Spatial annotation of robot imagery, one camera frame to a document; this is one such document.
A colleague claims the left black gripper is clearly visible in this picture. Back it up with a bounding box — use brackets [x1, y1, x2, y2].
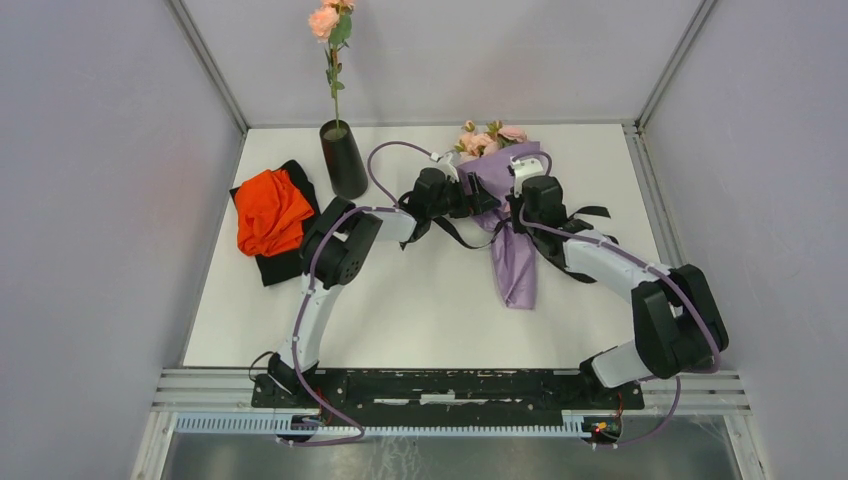
[428, 174, 501, 221]

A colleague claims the purple paper flower bouquet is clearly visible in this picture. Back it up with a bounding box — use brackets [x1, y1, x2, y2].
[454, 121, 540, 310]

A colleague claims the black ribbon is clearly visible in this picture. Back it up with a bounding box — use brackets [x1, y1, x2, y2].
[400, 203, 619, 286]

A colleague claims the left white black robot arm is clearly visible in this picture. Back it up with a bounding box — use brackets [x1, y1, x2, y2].
[267, 167, 503, 408]

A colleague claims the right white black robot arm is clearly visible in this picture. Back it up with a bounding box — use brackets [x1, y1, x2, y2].
[507, 175, 729, 408]

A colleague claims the black cylindrical vase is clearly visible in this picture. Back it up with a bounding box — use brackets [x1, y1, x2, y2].
[319, 120, 369, 200]

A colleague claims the pink rose stem in vase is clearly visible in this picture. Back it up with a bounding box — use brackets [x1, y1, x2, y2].
[307, 0, 356, 140]

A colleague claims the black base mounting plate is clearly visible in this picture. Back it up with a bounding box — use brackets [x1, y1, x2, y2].
[251, 367, 645, 428]

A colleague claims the orange cloth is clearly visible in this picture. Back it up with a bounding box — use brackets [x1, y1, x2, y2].
[234, 169, 315, 257]

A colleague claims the black cloth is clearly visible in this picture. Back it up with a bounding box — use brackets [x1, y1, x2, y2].
[230, 159, 321, 287]

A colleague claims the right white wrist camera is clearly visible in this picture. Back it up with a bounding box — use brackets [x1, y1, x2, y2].
[510, 157, 546, 197]

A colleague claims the white slotted cable duct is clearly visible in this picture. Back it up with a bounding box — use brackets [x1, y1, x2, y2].
[174, 413, 609, 440]

